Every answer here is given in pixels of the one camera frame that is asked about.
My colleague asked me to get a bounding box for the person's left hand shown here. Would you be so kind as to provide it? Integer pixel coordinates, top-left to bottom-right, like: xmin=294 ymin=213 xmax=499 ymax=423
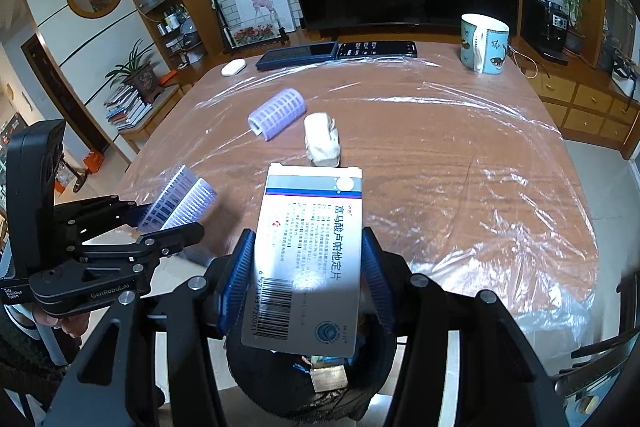
xmin=34 ymin=311 xmax=92 ymax=339

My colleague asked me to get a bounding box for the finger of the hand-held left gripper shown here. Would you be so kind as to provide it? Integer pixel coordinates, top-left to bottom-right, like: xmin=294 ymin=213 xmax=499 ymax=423
xmin=52 ymin=194 xmax=151 ymax=240
xmin=64 ymin=222 xmax=206 ymax=269

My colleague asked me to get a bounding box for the black trash bin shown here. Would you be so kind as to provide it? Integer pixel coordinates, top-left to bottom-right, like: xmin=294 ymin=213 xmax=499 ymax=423
xmin=225 ymin=312 xmax=399 ymax=423

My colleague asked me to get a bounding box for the black coffee machine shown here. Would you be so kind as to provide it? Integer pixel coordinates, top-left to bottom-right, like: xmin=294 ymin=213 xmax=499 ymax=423
xmin=531 ymin=0 xmax=574 ymax=64

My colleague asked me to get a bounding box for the white cable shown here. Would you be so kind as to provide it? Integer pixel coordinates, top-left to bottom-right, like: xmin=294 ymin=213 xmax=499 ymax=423
xmin=507 ymin=49 xmax=539 ymax=80

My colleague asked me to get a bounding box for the dark wooden chair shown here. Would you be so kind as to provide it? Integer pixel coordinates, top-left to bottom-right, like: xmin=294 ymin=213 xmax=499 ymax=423
xmin=550 ymin=272 xmax=640 ymax=427

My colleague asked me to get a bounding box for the wooden side table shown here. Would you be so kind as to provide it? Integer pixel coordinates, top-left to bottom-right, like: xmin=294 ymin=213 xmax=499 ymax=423
xmin=117 ymin=82 xmax=194 ymax=154

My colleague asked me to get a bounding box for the light blue patterned mug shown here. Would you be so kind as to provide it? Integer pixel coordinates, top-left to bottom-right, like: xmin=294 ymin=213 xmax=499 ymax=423
xmin=460 ymin=13 xmax=511 ymax=76

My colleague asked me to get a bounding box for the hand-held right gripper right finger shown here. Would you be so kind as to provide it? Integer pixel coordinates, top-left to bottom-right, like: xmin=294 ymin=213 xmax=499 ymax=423
xmin=361 ymin=227 xmax=567 ymax=427

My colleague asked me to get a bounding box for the purple hair roller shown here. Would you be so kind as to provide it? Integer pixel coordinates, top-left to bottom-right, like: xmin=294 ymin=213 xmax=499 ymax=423
xmin=247 ymin=87 xmax=307 ymax=142
xmin=137 ymin=164 xmax=219 ymax=231

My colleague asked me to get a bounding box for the stack of books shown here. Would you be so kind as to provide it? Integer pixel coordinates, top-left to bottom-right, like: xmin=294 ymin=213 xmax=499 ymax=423
xmin=104 ymin=84 xmax=154 ymax=130

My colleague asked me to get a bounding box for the blue smartphone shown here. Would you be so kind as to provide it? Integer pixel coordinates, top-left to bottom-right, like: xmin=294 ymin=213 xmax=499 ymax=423
xmin=255 ymin=42 xmax=341 ymax=72

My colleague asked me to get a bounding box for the green stick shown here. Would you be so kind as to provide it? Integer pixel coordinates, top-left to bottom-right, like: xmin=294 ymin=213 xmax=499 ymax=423
xmin=197 ymin=0 xmax=227 ymax=54

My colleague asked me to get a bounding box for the potted plant in brown pot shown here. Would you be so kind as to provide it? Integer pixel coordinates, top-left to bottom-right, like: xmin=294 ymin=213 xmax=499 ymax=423
xmin=105 ymin=39 xmax=167 ymax=104

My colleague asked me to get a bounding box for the small green potted plant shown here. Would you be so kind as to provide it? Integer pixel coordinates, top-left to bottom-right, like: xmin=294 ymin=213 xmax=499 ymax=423
xmin=560 ymin=0 xmax=592 ymax=56

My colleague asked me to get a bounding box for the wooden drawer cabinet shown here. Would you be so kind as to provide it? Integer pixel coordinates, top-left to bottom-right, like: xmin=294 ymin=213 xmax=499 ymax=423
xmin=510 ymin=37 xmax=640 ymax=160

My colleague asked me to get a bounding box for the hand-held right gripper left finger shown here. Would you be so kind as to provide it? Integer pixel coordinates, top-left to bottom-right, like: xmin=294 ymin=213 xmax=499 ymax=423
xmin=42 ymin=228 xmax=259 ymax=427

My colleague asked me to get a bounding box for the black remote control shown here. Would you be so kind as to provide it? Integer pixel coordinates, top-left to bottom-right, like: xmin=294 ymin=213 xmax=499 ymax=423
xmin=336 ymin=40 xmax=419 ymax=60

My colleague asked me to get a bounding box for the white blue medicine box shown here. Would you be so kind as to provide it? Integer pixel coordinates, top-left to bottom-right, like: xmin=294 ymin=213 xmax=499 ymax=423
xmin=241 ymin=162 xmax=364 ymax=356

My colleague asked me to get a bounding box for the giraffe picture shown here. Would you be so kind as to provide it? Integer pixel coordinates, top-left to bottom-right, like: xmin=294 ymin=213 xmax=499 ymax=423
xmin=231 ymin=0 xmax=297 ymax=36

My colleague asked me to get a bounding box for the red flower ornament frame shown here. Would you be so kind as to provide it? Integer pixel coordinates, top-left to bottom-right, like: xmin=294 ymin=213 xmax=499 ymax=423
xmin=227 ymin=21 xmax=291 ymax=50

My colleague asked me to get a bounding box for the white gauze roll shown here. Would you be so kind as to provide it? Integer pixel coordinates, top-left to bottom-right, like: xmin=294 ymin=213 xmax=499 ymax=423
xmin=303 ymin=113 xmax=343 ymax=168

